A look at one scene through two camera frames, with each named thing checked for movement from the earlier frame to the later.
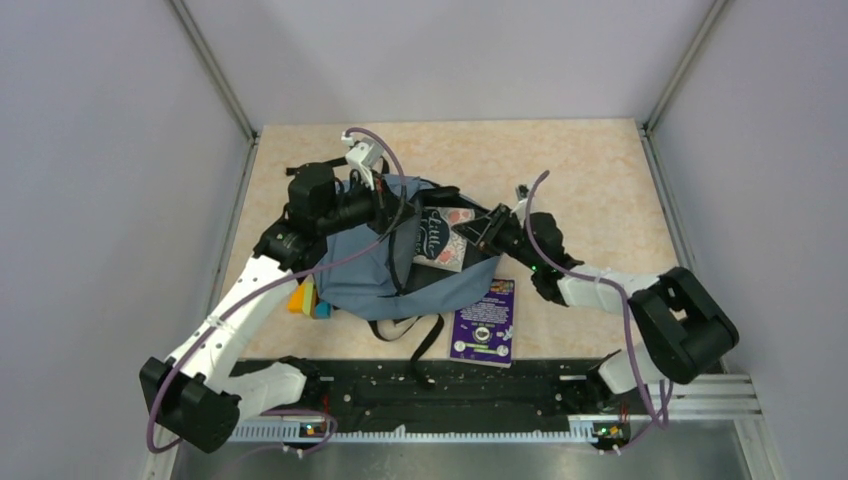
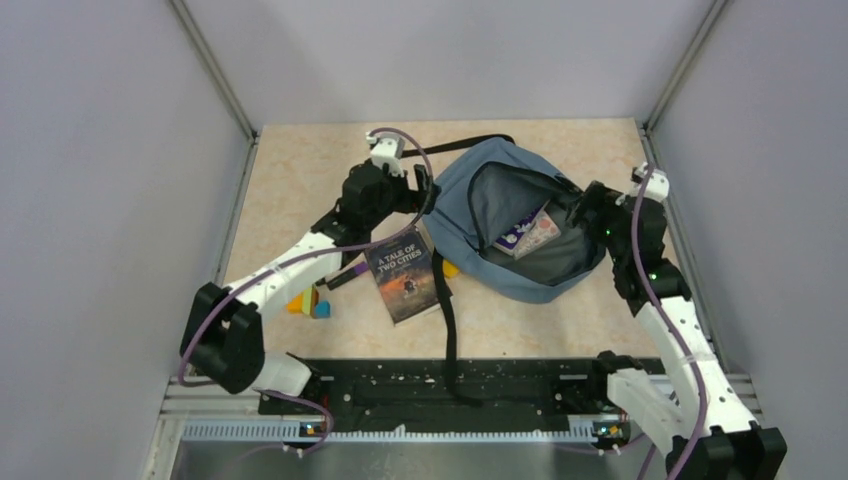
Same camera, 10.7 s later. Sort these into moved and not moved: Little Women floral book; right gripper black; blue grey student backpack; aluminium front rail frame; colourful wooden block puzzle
Moved: right gripper black; blue grey student backpack; Little Women floral book
Not moved: aluminium front rail frame; colourful wooden block puzzle
